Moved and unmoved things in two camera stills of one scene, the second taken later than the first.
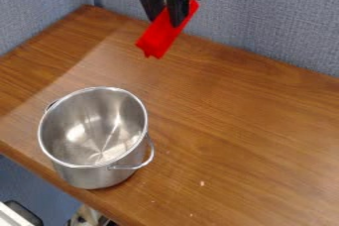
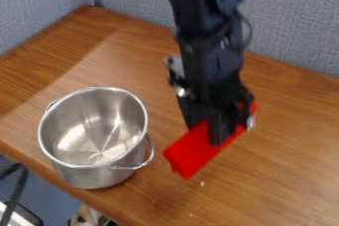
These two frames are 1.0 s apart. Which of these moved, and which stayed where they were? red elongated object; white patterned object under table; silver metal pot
Moved: red elongated object
Stayed: silver metal pot; white patterned object under table
